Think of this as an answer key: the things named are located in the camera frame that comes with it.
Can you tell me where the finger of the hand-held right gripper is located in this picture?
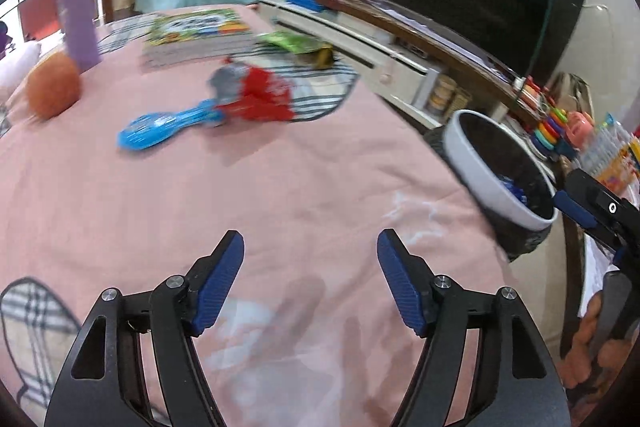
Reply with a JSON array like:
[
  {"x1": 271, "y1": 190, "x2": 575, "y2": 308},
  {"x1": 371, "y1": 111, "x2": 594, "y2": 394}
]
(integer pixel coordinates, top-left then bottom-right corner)
[
  {"x1": 552, "y1": 169, "x2": 640, "y2": 254},
  {"x1": 584, "y1": 271, "x2": 637, "y2": 360}
]

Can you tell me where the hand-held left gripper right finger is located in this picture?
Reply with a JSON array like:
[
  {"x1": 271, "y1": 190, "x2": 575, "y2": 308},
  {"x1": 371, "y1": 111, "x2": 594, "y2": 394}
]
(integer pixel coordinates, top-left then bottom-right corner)
[{"x1": 376, "y1": 228, "x2": 571, "y2": 427}]

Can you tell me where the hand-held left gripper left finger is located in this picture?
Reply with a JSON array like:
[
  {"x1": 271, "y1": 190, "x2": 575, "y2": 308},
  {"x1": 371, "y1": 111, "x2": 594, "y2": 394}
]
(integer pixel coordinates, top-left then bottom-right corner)
[{"x1": 44, "y1": 229, "x2": 246, "y2": 427}]

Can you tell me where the blue plastic bag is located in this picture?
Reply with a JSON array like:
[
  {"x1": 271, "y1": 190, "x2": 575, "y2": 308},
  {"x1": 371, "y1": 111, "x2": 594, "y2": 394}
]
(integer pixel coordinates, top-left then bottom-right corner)
[{"x1": 496, "y1": 176, "x2": 532, "y2": 208}]

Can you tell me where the white trash bin black liner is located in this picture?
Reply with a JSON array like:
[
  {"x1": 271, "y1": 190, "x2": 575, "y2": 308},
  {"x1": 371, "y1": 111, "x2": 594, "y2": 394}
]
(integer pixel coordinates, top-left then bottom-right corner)
[{"x1": 424, "y1": 109, "x2": 561, "y2": 264}]

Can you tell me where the orange plush toy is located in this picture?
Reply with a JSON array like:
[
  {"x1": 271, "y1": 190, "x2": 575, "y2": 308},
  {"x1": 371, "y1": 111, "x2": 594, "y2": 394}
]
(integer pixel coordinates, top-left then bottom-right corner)
[{"x1": 564, "y1": 294, "x2": 640, "y2": 390}]

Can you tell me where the colourful toy box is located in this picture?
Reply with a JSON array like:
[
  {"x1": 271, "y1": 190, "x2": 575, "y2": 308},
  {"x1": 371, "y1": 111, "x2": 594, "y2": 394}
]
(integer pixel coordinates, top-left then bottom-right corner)
[{"x1": 579, "y1": 113, "x2": 640, "y2": 194}]

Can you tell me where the pink plastic toy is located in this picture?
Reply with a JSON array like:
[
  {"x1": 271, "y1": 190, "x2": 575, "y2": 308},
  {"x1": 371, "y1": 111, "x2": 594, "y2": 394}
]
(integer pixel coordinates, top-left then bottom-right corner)
[{"x1": 567, "y1": 111, "x2": 597, "y2": 148}]

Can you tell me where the pink blanket with plaid patches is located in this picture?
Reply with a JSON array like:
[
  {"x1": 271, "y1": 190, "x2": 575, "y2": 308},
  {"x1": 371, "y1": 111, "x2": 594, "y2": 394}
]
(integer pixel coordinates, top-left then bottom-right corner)
[{"x1": 0, "y1": 2, "x2": 526, "y2": 427}]

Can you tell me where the row of jars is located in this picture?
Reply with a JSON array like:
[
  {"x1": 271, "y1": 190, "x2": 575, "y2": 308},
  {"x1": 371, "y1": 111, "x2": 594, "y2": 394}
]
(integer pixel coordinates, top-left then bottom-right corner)
[{"x1": 426, "y1": 73, "x2": 472, "y2": 114}]

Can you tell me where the white television cabinet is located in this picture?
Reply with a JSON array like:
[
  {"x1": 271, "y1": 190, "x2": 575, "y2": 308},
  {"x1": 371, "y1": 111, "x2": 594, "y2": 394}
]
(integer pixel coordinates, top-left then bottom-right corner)
[{"x1": 259, "y1": 0, "x2": 551, "y2": 134}]

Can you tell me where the stack of picture books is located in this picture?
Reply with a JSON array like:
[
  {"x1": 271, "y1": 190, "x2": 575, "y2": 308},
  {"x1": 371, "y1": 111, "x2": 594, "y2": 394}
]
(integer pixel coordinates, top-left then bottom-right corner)
[{"x1": 141, "y1": 8, "x2": 257, "y2": 70}]

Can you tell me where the green snack packet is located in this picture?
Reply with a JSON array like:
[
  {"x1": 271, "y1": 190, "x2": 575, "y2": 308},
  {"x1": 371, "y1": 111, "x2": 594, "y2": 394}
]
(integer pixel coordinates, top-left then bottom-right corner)
[{"x1": 255, "y1": 30, "x2": 335, "y2": 70}]

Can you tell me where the orange ball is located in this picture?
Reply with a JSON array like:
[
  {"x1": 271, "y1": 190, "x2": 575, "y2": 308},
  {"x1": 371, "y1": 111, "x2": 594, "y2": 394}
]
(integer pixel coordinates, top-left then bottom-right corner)
[{"x1": 25, "y1": 52, "x2": 82, "y2": 121}]

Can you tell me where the purple cup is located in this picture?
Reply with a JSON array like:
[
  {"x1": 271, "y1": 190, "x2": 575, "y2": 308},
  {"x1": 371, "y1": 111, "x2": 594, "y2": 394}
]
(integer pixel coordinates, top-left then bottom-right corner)
[{"x1": 55, "y1": 0, "x2": 100, "y2": 72}]

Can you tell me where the white pillow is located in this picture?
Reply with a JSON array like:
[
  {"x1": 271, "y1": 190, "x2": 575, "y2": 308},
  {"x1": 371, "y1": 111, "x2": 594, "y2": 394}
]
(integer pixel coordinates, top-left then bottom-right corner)
[{"x1": 0, "y1": 41, "x2": 42, "y2": 104}]

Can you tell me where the rainbow ring stacker toy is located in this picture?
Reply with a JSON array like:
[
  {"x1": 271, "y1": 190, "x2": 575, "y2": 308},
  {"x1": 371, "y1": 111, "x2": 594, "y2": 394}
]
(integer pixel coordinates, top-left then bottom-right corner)
[{"x1": 529, "y1": 108, "x2": 572, "y2": 154}]

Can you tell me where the green cable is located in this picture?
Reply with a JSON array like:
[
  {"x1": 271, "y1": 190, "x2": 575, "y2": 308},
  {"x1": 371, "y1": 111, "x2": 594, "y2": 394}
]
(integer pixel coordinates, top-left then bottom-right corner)
[{"x1": 521, "y1": 0, "x2": 559, "y2": 81}]

